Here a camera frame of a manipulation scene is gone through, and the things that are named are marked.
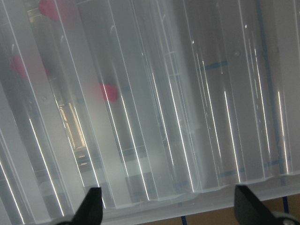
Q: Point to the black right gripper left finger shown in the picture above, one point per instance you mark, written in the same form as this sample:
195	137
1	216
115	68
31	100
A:
90	211

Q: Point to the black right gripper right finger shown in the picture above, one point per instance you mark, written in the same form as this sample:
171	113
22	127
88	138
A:
249	210

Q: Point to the clear ribbed box lid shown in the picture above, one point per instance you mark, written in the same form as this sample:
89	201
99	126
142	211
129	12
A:
208	98

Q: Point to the red block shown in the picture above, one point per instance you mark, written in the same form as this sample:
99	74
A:
27	71
108	92
57	9

